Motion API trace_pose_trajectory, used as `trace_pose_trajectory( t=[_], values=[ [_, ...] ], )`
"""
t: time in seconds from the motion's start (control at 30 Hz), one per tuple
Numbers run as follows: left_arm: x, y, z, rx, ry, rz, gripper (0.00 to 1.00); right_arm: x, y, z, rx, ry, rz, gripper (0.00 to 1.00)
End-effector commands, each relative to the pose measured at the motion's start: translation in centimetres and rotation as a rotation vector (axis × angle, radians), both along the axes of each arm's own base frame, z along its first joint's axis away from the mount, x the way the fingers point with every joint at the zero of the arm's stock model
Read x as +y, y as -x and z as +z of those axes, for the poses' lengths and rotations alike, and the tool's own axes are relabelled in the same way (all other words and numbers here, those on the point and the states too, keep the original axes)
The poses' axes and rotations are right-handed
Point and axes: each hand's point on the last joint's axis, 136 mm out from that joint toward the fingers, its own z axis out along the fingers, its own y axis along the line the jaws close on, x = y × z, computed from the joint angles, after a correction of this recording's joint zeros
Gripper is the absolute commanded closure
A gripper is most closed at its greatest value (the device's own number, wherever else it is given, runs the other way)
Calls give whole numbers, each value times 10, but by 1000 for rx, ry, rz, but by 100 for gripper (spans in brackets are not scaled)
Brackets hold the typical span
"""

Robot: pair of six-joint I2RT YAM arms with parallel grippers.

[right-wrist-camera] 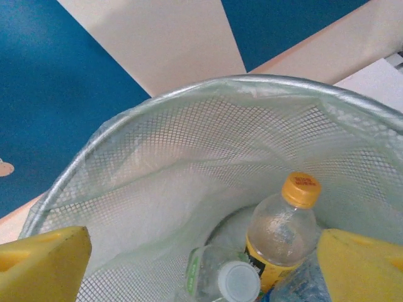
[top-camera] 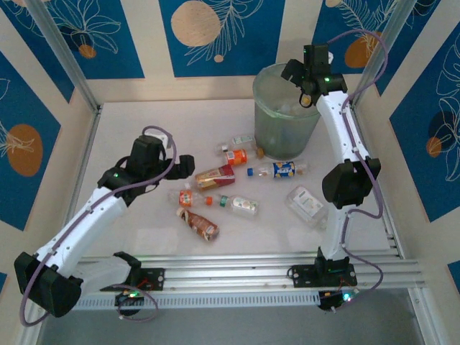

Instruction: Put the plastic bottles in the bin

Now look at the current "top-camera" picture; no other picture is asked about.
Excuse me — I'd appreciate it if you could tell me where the clear bottle orange cap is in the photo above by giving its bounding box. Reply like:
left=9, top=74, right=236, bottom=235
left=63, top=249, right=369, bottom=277
left=167, top=189, right=213, bottom=208

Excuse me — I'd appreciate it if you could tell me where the large clear bottle white label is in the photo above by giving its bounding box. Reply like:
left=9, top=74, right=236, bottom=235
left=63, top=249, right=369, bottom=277
left=285, top=185, right=330, bottom=231

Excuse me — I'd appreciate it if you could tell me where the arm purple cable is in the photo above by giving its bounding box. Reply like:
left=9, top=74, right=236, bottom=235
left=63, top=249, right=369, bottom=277
left=19, top=124, right=177, bottom=327
left=325, top=30, right=390, bottom=310

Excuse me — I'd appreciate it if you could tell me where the aluminium frame post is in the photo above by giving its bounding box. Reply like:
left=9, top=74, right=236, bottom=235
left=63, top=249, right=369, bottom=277
left=24, top=0, right=102, bottom=113
left=350, top=0, right=413, bottom=105

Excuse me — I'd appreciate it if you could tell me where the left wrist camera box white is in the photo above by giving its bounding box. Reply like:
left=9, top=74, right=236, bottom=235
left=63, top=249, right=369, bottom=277
left=143, top=131, right=173, bottom=148

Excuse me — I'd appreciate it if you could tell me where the white slotted cable duct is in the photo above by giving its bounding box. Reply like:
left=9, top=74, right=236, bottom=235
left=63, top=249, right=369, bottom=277
left=45, top=291, right=321, bottom=311

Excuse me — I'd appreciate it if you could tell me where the orange label bottle tan cap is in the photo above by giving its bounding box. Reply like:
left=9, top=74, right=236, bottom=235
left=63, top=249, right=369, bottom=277
left=224, top=146, right=266, bottom=167

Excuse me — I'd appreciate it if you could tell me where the clear bottle green cap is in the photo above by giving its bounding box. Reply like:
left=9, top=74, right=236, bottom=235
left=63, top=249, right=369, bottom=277
left=218, top=194, right=259, bottom=219

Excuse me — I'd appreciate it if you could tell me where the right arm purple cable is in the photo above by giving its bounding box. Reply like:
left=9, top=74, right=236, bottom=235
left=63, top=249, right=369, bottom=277
left=325, top=30, right=390, bottom=310

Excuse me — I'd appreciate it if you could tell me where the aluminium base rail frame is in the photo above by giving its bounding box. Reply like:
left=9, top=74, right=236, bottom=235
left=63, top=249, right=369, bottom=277
left=30, top=251, right=427, bottom=296

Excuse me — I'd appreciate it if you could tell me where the small clear bottle green-white label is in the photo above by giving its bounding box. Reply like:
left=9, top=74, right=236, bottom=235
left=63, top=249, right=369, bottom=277
left=216, top=134, right=257, bottom=155

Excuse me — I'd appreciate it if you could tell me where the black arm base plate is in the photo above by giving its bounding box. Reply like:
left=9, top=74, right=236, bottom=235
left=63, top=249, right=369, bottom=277
left=290, top=264, right=359, bottom=288
left=99, top=267, right=166, bottom=292

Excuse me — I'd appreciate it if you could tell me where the brown label bottle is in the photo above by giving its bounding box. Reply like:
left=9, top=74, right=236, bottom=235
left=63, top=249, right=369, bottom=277
left=175, top=207, right=221, bottom=244

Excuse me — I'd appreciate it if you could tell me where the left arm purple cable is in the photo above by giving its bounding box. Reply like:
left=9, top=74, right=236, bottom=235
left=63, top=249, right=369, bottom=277
left=19, top=124, right=177, bottom=327

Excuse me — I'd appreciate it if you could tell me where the controller board with lights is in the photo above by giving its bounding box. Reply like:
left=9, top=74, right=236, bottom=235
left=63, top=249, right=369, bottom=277
left=114, top=287, right=147, bottom=308
left=318, top=289, right=360, bottom=312

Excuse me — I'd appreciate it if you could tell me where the blue label bottle blue cap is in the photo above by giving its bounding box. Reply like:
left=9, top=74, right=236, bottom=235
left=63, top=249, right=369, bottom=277
left=246, top=160, right=309, bottom=180

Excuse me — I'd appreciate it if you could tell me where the translucent green trash bin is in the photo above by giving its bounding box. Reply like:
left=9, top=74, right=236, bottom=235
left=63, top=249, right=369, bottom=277
left=252, top=63, right=323, bottom=160

